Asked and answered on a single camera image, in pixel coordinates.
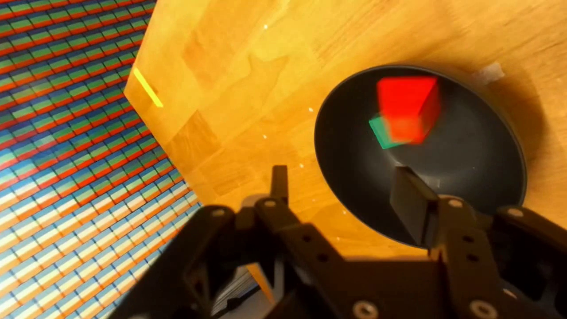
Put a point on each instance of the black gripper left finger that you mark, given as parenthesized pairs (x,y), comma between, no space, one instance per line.
(204,255)

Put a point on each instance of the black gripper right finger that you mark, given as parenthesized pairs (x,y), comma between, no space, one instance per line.
(510,264)

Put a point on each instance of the green block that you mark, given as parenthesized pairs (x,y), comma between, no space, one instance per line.
(381,133)

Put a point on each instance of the orange block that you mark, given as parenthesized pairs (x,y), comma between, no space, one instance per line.
(409,106)

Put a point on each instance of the black bowl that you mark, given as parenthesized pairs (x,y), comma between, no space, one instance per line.
(471,151)

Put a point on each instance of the yellow tape strip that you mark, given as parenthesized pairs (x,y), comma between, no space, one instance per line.
(147,87)

